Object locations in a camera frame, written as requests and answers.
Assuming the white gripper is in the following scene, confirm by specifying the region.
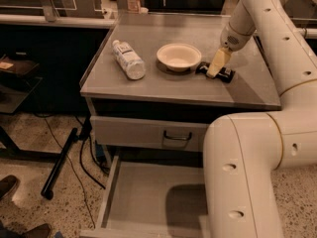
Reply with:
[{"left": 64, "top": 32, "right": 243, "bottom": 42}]
[{"left": 206, "top": 23, "right": 252, "bottom": 78}]

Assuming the black rxbar chocolate wrapper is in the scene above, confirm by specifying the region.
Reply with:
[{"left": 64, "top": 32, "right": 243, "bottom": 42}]
[{"left": 195, "top": 61, "right": 235, "bottom": 83}]

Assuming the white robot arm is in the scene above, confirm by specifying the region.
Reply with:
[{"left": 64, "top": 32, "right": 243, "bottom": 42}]
[{"left": 203, "top": 0, "right": 317, "bottom": 238}]

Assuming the grey top drawer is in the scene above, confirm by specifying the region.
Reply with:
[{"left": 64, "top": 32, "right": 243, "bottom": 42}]
[{"left": 90, "top": 116, "right": 207, "bottom": 152}]

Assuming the grey open middle drawer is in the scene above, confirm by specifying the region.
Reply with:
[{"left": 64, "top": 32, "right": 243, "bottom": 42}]
[{"left": 80, "top": 152, "right": 210, "bottom": 238}]

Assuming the white paper bowl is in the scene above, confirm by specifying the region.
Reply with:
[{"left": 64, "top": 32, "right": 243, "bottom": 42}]
[{"left": 157, "top": 44, "right": 202, "bottom": 72}]

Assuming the grey metal cabinet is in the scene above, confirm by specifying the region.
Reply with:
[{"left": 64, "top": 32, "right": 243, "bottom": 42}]
[{"left": 79, "top": 12, "right": 282, "bottom": 171}]

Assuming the clear plastic water bottle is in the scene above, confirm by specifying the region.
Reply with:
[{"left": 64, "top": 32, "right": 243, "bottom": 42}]
[{"left": 112, "top": 40, "right": 146, "bottom": 80}]

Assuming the black side table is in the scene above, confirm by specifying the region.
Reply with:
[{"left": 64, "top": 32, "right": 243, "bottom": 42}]
[{"left": 0, "top": 55, "right": 59, "bottom": 162}]

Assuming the black floor stand bar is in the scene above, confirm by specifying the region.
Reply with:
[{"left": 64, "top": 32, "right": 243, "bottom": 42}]
[{"left": 41, "top": 128, "right": 77, "bottom": 200}]

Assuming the brown shoe lower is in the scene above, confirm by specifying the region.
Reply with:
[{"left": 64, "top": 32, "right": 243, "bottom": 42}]
[{"left": 21, "top": 223, "right": 52, "bottom": 238}]

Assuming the black drawer handle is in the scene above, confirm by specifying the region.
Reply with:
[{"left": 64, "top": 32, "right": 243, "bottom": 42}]
[{"left": 163, "top": 130, "right": 192, "bottom": 141}]

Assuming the black floor cable left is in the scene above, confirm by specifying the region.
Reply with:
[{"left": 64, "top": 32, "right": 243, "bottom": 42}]
[{"left": 33, "top": 112, "right": 110, "bottom": 230}]

